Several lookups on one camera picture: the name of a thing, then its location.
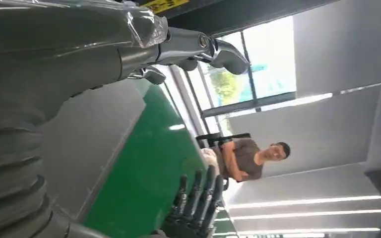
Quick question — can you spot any large window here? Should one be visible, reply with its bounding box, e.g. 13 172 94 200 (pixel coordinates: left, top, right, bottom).
162 15 297 135

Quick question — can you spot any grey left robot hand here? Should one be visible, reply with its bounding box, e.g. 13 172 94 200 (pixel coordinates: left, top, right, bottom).
0 0 251 127

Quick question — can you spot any black scanner column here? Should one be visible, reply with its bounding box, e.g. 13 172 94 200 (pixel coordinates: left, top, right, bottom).
134 0 341 37

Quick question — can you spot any person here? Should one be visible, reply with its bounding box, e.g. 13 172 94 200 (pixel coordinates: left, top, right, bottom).
200 138 292 183

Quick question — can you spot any ceiling light strip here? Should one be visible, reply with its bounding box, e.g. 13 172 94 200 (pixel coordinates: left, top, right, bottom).
213 227 381 237
215 209 381 222
226 92 333 118
228 195 381 210

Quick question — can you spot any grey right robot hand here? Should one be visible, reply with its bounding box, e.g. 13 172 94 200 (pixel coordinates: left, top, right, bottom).
160 164 226 238

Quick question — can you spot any black office chair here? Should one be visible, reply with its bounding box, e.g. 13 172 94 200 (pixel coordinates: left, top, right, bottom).
195 132 253 192

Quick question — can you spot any black scanner base plate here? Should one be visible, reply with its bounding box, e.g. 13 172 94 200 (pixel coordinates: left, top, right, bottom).
38 78 147 221

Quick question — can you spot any green conveyor belt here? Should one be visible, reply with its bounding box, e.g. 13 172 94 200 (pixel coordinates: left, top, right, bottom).
82 84 238 238

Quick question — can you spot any black and yellow warning label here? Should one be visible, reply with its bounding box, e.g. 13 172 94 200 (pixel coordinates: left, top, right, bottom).
140 0 191 15

